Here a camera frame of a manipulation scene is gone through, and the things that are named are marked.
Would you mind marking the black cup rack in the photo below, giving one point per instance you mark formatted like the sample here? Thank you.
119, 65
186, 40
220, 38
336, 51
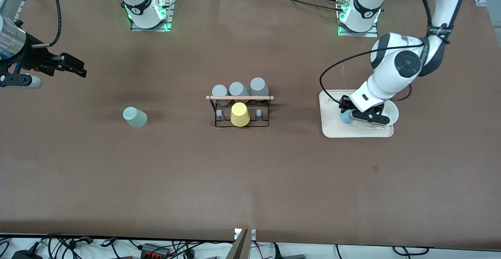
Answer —
242, 98

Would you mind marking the grey cup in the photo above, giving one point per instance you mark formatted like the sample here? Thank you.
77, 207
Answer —
258, 85
220, 90
236, 89

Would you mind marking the beige rabbit print tray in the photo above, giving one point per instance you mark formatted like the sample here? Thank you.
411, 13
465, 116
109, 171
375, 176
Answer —
336, 130

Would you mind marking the white bowl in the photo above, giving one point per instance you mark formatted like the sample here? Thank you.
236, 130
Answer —
393, 112

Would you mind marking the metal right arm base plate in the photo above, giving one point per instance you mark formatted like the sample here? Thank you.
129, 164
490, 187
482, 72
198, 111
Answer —
169, 8

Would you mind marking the grey box orange connectors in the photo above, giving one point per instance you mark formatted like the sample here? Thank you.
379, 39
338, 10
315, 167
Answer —
150, 248

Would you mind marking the light blue cup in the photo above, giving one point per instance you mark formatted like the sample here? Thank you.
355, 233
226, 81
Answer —
345, 118

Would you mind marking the grey camera mount pole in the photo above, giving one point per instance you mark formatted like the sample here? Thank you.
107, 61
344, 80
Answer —
238, 249

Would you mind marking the black power adapter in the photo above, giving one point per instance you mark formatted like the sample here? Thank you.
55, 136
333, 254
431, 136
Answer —
25, 255

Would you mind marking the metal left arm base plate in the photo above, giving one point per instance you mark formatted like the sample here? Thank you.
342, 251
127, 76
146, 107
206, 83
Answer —
373, 34

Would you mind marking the white mount bracket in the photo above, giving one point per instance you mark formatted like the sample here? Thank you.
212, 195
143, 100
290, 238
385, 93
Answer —
253, 234

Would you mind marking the yellow cup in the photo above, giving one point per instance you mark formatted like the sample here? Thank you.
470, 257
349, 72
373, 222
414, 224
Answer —
240, 116

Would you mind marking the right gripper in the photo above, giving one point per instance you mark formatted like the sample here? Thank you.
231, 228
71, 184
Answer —
33, 56

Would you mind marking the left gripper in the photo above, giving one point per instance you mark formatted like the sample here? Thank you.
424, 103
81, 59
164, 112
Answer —
345, 103

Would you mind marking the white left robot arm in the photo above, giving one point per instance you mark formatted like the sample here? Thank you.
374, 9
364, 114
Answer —
391, 67

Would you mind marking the pale green cup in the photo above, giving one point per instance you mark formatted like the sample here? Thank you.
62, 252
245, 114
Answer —
135, 118

